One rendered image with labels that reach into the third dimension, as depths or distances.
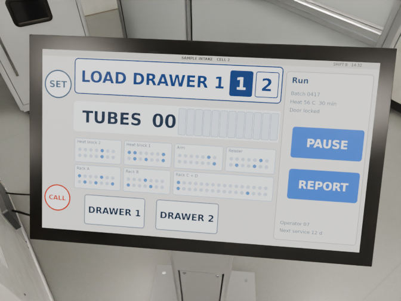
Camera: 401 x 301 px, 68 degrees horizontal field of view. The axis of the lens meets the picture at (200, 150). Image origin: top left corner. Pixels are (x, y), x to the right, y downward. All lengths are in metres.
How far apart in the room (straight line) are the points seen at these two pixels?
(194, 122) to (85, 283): 1.24
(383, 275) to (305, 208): 1.28
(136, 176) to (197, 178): 0.09
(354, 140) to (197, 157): 0.22
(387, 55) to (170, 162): 0.33
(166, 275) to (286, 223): 1.06
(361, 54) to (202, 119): 0.23
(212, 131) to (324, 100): 0.16
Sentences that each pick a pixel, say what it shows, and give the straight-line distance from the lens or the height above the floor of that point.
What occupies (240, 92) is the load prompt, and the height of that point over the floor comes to 1.15.
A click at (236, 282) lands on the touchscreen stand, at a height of 0.04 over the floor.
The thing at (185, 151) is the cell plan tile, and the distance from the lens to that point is 0.43.
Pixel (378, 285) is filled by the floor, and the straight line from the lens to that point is 1.68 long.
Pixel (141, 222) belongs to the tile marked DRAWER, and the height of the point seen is 0.99.
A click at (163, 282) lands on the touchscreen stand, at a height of 0.03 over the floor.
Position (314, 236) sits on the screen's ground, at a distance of 0.48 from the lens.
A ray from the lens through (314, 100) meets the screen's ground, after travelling 0.45.
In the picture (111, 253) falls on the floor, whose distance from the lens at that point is 1.60.
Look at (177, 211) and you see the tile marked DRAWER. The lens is 0.45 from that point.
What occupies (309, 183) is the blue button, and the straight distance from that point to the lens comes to 0.46.
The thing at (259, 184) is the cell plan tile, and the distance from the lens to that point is 0.44.
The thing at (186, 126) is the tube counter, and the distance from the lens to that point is 0.43.
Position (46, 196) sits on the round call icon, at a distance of 0.52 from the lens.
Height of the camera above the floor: 1.39
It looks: 46 degrees down
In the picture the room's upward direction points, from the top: straight up
